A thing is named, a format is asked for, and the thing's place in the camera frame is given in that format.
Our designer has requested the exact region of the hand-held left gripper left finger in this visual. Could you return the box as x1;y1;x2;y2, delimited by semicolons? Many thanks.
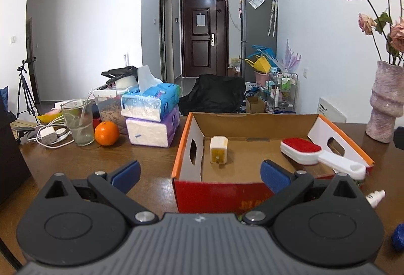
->
41;160;159;227

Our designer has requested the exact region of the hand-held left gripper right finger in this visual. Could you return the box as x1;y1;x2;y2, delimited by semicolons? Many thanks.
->
241;160;363;227

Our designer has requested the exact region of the orange red cardboard box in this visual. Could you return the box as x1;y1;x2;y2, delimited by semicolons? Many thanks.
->
171;111;375;214

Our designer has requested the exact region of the red white lint brush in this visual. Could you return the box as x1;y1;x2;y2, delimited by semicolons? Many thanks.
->
280;138;367;181

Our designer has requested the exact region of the orange fruit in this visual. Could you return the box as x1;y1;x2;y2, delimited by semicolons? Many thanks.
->
94;121;120;146

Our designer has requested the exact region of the purple tissue pack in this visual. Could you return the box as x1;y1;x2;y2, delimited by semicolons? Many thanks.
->
125;105;180;148

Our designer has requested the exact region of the small beige white container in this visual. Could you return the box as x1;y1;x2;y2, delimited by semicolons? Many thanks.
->
210;136;228;165

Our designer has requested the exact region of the clear plastic grain container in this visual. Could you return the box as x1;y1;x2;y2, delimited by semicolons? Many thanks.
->
93;86;130;134

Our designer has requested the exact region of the clear drinking glass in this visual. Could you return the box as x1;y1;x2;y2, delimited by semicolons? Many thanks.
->
61;99;95;147

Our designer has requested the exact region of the small open cardboard box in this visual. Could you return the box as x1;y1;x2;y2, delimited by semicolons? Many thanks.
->
245;96;266;113

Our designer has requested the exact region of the blue tissue pack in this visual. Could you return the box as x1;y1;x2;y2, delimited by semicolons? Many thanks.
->
121;65;181;122

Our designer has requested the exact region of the white power charger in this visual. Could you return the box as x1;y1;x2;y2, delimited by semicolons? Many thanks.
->
39;127;58;146

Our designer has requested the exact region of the white roll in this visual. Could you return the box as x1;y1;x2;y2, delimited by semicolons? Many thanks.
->
115;74;139;89

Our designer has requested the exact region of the yellow packet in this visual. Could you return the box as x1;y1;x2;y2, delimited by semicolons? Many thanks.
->
36;111;64;124

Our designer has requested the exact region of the pink bucket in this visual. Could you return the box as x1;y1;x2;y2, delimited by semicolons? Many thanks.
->
254;70;271;86

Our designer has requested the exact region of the black folding stand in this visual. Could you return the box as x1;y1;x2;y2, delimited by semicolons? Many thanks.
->
101;67;139;86

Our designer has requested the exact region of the black bag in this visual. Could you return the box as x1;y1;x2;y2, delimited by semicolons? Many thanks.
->
179;74;246;113

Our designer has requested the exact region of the yellow plastic item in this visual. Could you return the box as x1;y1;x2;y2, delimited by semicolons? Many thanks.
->
245;56;270;73

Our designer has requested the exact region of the large black object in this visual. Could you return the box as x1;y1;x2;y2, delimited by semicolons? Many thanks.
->
0;101;32;204

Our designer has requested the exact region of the purple translucent decoration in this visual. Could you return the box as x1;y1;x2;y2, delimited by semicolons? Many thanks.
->
282;39;302;73

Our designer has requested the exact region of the blue bag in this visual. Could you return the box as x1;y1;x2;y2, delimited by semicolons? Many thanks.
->
251;45;280;70

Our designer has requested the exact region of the pink textured vase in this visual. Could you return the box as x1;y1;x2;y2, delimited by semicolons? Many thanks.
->
365;60;404;143

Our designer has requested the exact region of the blue object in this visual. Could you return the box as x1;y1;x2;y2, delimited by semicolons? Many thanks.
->
391;223;404;253

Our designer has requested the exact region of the black tripod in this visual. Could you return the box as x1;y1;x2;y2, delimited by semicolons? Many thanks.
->
16;57;40;119

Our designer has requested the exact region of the dark brown door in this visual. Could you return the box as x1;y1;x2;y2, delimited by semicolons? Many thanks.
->
180;0;228;78

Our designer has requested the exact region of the grey refrigerator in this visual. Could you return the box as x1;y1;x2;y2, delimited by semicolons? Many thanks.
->
240;0;278;81

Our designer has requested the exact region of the white folded umbrella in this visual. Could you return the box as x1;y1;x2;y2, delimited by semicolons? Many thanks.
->
268;0;278;37

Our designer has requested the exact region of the white cable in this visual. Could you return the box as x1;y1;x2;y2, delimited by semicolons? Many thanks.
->
27;125;74;148

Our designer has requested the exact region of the metal wire rack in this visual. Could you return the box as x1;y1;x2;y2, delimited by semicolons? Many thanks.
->
265;71;299;114

